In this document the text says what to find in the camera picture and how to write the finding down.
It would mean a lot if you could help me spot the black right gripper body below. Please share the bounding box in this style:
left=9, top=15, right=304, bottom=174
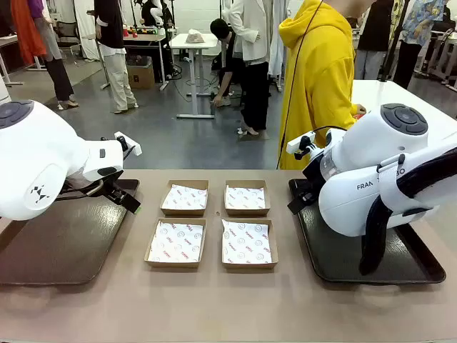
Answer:
left=301, top=166, right=323, bottom=203

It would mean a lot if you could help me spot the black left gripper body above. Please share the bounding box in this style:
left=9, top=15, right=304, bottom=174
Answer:
left=93, top=177, right=126, bottom=206

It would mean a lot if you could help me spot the square cardboard box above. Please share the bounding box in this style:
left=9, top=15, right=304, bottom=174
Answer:
left=159, top=179, right=210, bottom=217
left=220, top=218, right=279, bottom=269
left=144, top=217, right=207, bottom=269
left=224, top=179, right=271, bottom=217

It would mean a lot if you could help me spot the right forearm yellow sleeve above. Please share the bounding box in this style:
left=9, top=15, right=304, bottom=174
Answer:
left=331, top=96, right=360, bottom=124

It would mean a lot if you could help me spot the black plastic tray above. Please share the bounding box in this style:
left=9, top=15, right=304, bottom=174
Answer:
left=288, top=177, right=447, bottom=285

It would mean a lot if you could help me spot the brown plastic tray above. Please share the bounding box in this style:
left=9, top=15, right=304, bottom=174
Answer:
left=0, top=178, right=140, bottom=287

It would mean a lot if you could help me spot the large white table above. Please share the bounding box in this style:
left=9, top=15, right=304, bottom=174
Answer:
left=351, top=79, right=457, bottom=151

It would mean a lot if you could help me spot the person in yellow hoodie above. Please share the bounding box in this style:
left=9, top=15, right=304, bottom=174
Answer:
left=276, top=0, right=368, bottom=171

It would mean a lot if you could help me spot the person with beige trousers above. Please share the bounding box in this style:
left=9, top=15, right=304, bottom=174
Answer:
left=93, top=0, right=139, bottom=114

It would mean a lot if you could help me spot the brown cardboard carton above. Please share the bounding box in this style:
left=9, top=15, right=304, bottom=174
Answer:
left=126, top=59, right=156, bottom=89

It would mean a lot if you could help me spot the bending person in black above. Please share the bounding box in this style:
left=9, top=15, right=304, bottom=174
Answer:
left=209, top=18, right=247, bottom=108

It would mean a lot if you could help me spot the person with grey trousers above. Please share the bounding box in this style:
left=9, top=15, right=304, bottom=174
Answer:
left=355, top=0, right=393, bottom=81

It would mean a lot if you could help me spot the white workbench with toys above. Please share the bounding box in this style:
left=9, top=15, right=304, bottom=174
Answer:
left=121, top=30, right=171, bottom=92

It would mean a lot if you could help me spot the person in white jacket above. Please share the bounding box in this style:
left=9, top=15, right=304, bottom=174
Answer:
left=228, top=0, right=272, bottom=136

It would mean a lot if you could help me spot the black office chair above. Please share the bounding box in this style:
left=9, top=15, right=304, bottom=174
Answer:
left=55, top=21, right=81, bottom=54

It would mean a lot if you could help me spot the white standing desk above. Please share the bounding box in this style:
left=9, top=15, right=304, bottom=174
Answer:
left=170, top=33, right=219, bottom=119

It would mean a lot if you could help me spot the clear plastic bag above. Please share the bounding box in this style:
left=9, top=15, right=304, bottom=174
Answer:
left=184, top=28, right=205, bottom=45

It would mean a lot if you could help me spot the person in blue patterned shirt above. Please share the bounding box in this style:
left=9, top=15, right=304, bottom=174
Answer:
left=392, top=0, right=449, bottom=90

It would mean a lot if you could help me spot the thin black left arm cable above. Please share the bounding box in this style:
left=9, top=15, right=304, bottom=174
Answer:
left=59, top=180, right=104, bottom=198

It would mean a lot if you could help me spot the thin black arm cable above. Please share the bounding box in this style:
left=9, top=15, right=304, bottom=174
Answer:
left=59, top=180, right=104, bottom=198
left=309, top=125, right=349, bottom=144

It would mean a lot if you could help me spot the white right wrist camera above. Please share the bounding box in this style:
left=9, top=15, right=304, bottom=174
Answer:
left=287, top=131, right=317, bottom=154

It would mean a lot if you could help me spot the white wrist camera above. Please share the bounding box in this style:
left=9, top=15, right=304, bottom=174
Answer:
left=114, top=131, right=143, bottom=157
left=287, top=131, right=317, bottom=154

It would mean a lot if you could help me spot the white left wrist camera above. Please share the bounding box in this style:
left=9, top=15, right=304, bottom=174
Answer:
left=114, top=131, right=143, bottom=157

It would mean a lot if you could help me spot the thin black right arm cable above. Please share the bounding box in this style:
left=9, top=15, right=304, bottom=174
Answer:
left=309, top=125, right=349, bottom=144

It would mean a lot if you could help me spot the thin black hanging cable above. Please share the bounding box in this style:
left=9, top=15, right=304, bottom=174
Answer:
left=276, top=0, right=324, bottom=169

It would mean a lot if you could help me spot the white round pedestal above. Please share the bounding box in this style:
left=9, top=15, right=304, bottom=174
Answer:
left=0, top=71, right=11, bottom=105

